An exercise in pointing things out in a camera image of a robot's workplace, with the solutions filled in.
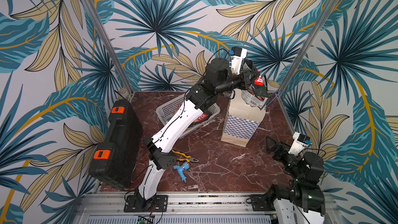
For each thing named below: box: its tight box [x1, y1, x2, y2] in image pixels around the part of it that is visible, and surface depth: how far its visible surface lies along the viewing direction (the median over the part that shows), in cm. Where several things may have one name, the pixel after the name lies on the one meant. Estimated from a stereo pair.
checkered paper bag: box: [220, 88, 266, 148], surface depth 80 cm
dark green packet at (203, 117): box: [185, 110, 212, 131], surface depth 94 cm
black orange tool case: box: [88, 99, 142, 190], surface depth 69 cm
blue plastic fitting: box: [173, 161, 191, 184], surface depth 83 cm
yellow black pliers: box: [171, 149, 200, 163], surface depth 88 cm
